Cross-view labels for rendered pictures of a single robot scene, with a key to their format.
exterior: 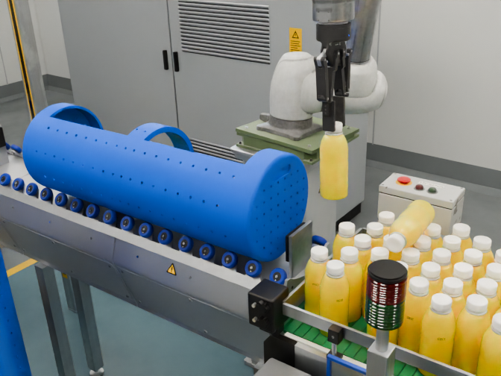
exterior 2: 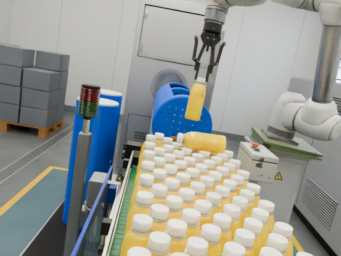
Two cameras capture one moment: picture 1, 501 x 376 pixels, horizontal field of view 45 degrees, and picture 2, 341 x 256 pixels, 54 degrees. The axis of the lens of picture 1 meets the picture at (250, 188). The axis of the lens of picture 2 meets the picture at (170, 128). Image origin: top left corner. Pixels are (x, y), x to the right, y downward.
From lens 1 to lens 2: 132 cm
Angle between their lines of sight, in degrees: 49
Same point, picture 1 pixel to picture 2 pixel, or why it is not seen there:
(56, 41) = not seen: hidden behind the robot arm
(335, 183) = (188, 108)
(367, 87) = (318, 118)
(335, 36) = (205, 27)
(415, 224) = (197, 135)
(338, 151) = (194, 90)
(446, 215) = (249, 164)
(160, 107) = not seen: hidden behind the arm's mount
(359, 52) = (317, 93)
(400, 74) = not seen: outside the picture
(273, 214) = (174, 125)
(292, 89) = (278, 108)
